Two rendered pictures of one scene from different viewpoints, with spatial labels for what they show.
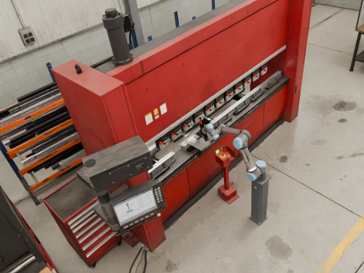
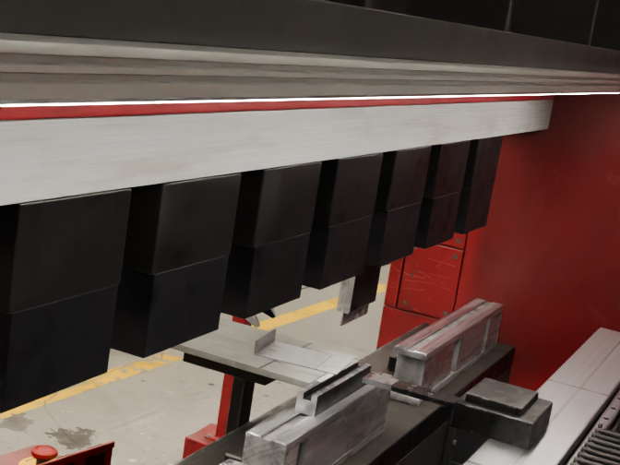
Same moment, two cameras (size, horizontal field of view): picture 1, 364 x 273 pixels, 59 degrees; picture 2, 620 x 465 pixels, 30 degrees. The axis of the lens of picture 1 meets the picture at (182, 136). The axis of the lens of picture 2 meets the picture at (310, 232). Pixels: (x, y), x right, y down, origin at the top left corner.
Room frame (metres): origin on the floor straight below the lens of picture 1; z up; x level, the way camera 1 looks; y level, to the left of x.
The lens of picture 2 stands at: (4.56, -0.91, 1.51)
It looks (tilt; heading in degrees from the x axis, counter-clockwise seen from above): 11 degrees down; 153
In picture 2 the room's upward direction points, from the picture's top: 9 degrees clockwise
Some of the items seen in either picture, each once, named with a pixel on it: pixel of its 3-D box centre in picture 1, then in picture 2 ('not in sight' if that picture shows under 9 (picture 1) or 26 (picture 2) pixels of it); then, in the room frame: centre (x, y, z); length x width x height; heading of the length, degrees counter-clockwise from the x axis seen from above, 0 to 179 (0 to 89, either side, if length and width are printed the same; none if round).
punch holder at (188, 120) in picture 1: (186, 122); (378, 198); (3.13, -0.08, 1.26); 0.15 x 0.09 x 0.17; 130
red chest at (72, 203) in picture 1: (86, 223); not in sight; (2.46, 1.28, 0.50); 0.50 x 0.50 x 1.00; 40
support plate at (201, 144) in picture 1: (198, 142); (256, 349); (3.04, -0.19, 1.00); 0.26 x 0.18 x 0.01; 40
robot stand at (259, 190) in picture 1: (259, 198); not in sight; (2.52, -0.82, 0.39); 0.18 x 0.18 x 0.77; 36
